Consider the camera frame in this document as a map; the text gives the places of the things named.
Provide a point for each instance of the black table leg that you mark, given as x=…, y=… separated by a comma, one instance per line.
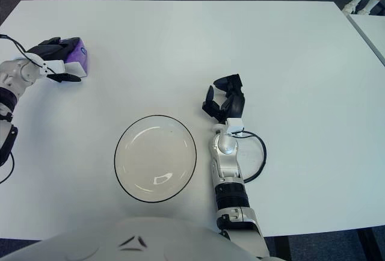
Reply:
x=284, y=249
x=371, y=246

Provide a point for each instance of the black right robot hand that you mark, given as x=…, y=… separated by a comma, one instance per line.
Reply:
x=236, y=103

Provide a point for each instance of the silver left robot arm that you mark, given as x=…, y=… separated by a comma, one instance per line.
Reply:
x=12, y=71

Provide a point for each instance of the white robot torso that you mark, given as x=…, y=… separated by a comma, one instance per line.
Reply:
x=135, y=237

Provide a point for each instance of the white plate with black rim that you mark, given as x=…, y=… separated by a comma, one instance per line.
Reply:
x=155, y=157

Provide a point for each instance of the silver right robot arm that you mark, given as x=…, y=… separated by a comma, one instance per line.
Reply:
x=227, y=161

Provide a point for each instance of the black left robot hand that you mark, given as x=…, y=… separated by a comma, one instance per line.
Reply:
x=51, y=50

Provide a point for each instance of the purple tissue paper pack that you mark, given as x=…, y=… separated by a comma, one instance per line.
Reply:
x=79, y=59

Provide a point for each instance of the white neighbouring table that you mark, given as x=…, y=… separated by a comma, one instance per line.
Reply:
x=373, y=29

